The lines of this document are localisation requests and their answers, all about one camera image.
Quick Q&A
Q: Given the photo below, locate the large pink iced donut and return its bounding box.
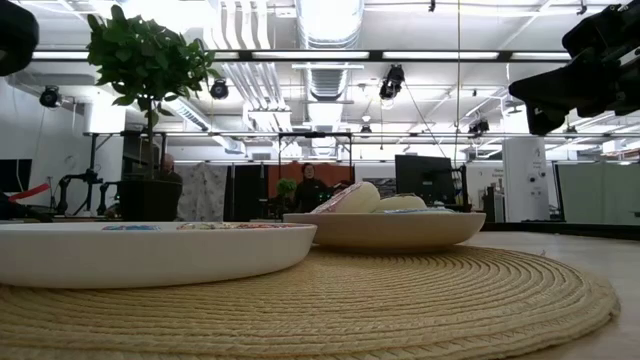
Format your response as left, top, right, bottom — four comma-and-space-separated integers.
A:
310, 180, 382, 215

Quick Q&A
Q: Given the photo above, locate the woven straw placemat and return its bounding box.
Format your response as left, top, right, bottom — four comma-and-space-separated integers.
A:
0, 244, 621, 360

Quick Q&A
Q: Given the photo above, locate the small white sprinkled donut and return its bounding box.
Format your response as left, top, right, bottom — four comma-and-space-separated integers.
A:
176, 222, 236, 231

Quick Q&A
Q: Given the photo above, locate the person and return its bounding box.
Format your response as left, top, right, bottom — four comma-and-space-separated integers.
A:
158, 152, 184, 186
292, 162, 335, 214

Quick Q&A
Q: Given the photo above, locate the green partition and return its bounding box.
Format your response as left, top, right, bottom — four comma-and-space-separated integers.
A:
554, 162, 640, 226

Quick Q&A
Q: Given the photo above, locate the beige round plate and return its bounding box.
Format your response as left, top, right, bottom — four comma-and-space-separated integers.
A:
283, 212, 487, 251

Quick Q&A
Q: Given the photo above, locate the patterned grey cloth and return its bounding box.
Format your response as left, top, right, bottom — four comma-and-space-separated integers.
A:
174, 163, 229, 222

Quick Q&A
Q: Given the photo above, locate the potted green tree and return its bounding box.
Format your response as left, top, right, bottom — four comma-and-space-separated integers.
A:
85, 4, 221, 223

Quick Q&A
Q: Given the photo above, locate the red handle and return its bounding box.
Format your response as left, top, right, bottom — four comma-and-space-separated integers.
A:
7, 183, 51, 202

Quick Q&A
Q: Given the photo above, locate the large blue iced donut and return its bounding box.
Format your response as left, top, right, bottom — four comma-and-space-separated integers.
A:
384, 207, 456, 215

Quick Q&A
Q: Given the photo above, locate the orange panel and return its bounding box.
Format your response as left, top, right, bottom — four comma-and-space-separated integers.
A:
267, 163, 356, 199

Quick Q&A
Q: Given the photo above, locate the black computer monitor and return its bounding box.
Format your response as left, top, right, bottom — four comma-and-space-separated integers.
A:
0, 158, 34, 194
394, 154, 454, 205

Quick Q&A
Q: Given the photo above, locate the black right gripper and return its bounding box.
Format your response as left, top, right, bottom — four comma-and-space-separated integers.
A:
508, 34, 640, 136

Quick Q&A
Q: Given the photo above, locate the small green plant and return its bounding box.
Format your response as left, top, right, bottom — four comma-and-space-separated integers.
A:
276, 178, 299, 201

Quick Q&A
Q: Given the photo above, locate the white round plate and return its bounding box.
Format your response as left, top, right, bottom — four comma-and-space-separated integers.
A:
0, 221, 318, 290

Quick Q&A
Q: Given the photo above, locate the small blue iced donut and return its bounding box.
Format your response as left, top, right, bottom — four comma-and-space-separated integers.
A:
102, 224, 162, 232

